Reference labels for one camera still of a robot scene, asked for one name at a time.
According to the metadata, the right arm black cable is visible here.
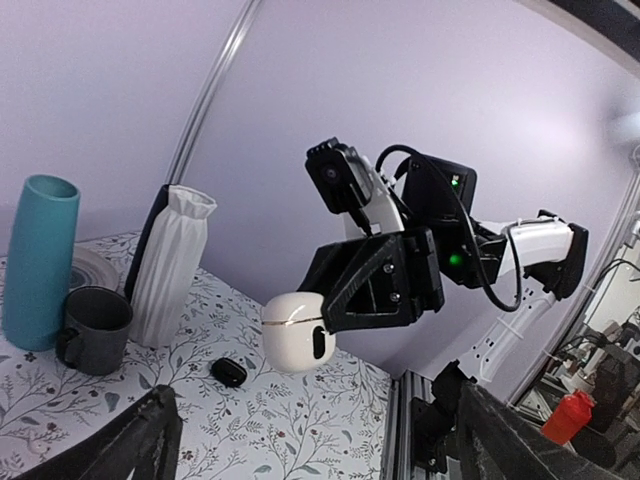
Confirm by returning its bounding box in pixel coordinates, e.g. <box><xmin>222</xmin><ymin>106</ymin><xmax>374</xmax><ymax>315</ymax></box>
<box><xmin>374</xmin><ymin>144</ymin><xmax>525</xmax><ymax>314</ymax></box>

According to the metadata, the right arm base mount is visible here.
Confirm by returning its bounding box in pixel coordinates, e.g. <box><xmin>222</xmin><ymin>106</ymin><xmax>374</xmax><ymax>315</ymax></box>
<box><xmin>410</xmin><ymin>360</ymin><xmax>476</xmax><ymax>473</ymax></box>

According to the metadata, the white earbud on mat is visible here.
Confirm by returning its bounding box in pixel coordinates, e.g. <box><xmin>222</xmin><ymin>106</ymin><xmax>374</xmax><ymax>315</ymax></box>
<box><xmin>27</xmin><ymin>437</ymin><xmax>50</xmax><ymax>455</ymax></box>

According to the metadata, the orange plastic bottle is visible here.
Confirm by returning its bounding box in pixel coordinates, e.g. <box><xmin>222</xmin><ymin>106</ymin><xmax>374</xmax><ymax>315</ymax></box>
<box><xmin>540</xmin><ymin>390</ymin><xmax>595</xmax><ymax>445</ymax></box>

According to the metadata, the black earbud charging case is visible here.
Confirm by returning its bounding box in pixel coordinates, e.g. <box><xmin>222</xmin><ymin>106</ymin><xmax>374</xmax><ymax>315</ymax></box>
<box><xmin>209</xmin><ymin>358</ymin><xmax>247</xmax><ymax>388</ymax></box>

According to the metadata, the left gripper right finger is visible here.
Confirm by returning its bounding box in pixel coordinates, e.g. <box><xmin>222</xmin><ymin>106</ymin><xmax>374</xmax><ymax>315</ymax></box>
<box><xmin>457</xmin><ymin>383</ymin><xmax>617</xmax><ymax>479</ymax></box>

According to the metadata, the dark grey mug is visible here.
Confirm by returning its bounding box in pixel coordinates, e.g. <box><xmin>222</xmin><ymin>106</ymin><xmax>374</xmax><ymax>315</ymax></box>
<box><xmin>55</xmin><ymin>286</ymin><xmax>133</xmax><ymax>376</ymax></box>

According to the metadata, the cream earbud case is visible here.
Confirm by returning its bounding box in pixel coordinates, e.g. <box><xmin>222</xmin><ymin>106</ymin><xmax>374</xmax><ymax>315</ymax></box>
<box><xmin>261</xmin><ymin>292</ymin><xmax>336</xmax><ymax>373</ymax></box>

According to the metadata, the white ribbed vase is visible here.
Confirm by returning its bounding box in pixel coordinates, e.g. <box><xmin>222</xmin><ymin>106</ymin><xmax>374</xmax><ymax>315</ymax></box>
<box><xmin>124</xmin><ymin>184</ymin><xmax>217</xmax><ymax>348</ymax></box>

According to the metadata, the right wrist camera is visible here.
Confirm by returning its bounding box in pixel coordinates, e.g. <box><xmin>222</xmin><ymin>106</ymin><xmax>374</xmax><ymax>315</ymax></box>
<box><xmin>305</xmin><ymin>137</ymin><xmax>404</xmax><ymax>239</ymax></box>

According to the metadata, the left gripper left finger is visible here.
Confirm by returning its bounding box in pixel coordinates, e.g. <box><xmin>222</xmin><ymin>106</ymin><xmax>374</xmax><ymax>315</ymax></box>
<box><xmin>37</xmin><ymin>385</ymin><xmax>183</xmax><ymax>479</ymax></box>

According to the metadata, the teal tall vase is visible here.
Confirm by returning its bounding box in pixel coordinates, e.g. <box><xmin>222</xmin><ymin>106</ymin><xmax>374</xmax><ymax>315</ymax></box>
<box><xmin>2</xmin><ymin>174</ymin><xmax>80</xmax><ymax>351</ymax></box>

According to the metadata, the floral patterned table mat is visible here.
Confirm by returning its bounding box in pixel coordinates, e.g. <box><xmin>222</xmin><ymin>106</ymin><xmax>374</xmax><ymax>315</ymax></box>
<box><xmin>1</xmin><ymin>270</ymin><xmax>390</xmax><ymax>479</ymax></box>

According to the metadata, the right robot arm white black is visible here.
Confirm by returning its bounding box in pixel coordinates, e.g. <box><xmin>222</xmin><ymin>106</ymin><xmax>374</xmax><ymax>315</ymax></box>
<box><xmin>279</xmin><ymin>141</ymin><xmax>588</xmax><ymax>381</ymax></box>

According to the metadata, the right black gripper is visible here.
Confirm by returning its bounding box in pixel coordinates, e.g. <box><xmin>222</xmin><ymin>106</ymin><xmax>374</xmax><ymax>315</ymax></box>
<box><xmin>297</xmin><ymin>227</ymin><xmax>444</xmax><ymax>333</ymax></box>

